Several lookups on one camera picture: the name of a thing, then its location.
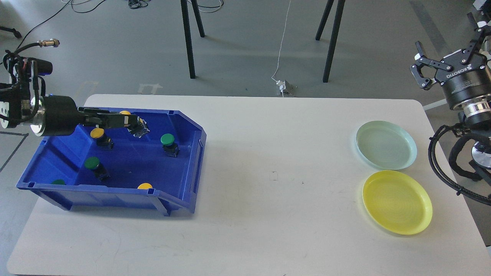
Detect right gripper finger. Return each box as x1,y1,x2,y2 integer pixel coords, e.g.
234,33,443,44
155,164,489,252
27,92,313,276
410,64,436,90
415,41,453,71

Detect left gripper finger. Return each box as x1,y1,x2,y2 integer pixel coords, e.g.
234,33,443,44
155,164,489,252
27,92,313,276
82,116,125,129
82,108,130,120

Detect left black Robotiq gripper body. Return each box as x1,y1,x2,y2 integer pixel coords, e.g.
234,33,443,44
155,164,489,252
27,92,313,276
31,95,115,137

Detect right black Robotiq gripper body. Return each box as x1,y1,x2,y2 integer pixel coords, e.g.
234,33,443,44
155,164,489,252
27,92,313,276
435,49,491,125

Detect yellow button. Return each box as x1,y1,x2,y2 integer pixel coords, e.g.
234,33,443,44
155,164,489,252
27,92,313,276
90,128,114,150
137,183,153,190
119,110,150,138

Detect green button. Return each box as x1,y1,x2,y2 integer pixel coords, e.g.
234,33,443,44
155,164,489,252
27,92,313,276
51,179,66,185
84,156,110,181
161,133,180,158

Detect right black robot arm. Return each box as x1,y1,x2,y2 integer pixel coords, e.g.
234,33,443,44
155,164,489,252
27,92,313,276
410,41,491,205

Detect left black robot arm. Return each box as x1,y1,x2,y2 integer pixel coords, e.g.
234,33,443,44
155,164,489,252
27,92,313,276
0,39,149,138

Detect yellow button front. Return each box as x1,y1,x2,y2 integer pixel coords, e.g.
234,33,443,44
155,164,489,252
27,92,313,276
137,183,153,190

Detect light green plate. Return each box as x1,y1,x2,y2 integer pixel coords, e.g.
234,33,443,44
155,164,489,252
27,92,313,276
355,120,417,171

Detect yellow plate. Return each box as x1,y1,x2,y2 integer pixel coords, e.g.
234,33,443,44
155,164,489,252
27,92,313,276
362,171,433,235

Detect blue plastic bin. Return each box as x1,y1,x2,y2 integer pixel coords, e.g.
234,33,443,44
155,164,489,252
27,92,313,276
16,109,206,215

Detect right black tripod legs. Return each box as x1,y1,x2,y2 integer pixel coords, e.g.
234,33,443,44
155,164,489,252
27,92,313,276
315,0,346,83

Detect black tripod legs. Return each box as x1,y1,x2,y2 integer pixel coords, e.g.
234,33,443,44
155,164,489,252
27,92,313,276
315,0,346,83
180,0,206,79

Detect left black tripod legs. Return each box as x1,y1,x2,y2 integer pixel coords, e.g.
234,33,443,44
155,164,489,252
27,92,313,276
180,0,206,79

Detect white plug adapter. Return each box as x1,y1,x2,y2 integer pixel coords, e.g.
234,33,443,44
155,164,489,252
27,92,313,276
275,80,296,97

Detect black cables on floor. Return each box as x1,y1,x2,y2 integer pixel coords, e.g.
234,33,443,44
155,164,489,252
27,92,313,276
0,0,225,66

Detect white cable on floor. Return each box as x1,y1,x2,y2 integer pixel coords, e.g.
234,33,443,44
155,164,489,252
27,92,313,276
272,0,292,83

